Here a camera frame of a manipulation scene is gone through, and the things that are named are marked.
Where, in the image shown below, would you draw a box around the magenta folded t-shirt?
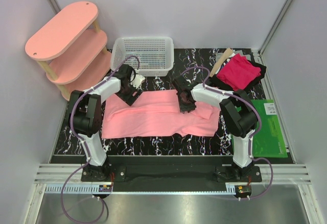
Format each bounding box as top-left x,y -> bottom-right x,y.
216,54 -> 261,91

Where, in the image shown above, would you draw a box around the green cutting mat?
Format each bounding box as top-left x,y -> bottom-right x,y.
251,99 -> 288,158

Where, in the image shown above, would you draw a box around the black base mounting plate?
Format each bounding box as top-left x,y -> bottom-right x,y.
81,156 -> 262,194

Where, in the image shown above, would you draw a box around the white plastic mesh basket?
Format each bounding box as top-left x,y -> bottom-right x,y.
110,37 -> 174,77

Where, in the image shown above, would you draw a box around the pink three-tier wooden shelf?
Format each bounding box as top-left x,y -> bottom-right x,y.
25,1 -> 111,100

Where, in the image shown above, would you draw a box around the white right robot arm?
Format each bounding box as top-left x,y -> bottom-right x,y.
172,76 -> 260,182

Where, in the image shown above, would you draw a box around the grey cloth piece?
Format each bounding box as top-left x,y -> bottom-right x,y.
216,53 -> 225,60

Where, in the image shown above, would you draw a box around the beige folded cloth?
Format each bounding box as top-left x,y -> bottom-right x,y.
209,48 -> 233,77

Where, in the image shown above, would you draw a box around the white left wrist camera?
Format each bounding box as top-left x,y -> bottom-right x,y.
131,74 -> 145,89

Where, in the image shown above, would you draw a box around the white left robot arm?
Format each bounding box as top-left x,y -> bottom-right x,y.
64,64 -> 145,181

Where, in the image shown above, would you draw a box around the white slotted cable duct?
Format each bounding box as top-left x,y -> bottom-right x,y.
45,184 -> 112,194

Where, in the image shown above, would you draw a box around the black folded t-shirt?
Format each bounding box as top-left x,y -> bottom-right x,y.
207,60 -> 267,92

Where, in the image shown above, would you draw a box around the light pink t-shirt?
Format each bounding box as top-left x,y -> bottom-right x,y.
102,90 -> 220,139

